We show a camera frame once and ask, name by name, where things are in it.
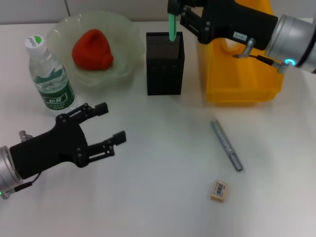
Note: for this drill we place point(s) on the beige eraser with barcode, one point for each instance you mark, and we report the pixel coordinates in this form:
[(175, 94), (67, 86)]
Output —
[(219, 191)]

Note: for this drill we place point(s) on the yellow plastic bin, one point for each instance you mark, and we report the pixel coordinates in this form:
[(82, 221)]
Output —
[(247, 79)]

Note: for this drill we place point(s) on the grey metal pen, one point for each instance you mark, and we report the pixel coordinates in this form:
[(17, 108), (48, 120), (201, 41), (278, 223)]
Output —
[(225, 144)]

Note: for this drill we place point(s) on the green utility knife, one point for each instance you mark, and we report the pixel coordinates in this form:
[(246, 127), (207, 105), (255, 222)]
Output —
[(173, 27)]

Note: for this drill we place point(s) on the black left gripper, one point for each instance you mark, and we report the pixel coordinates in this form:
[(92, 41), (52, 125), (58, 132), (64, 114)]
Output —
[(49, 150)]

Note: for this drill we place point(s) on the pale green glass fruit plate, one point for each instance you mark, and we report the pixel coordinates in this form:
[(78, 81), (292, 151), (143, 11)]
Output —
[(123, 37)]

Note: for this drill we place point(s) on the red-orange fruit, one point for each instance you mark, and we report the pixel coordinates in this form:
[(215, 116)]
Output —
[(92, 51)]

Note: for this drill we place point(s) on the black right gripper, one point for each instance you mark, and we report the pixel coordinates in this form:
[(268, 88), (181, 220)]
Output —
[(242, 19)]

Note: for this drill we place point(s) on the black mesh pen holder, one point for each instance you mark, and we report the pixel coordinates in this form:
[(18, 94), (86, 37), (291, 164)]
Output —
[(165, 79)]

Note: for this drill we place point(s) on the clear water bottle green label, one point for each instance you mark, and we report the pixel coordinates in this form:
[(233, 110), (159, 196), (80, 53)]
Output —
[(56, 96)]

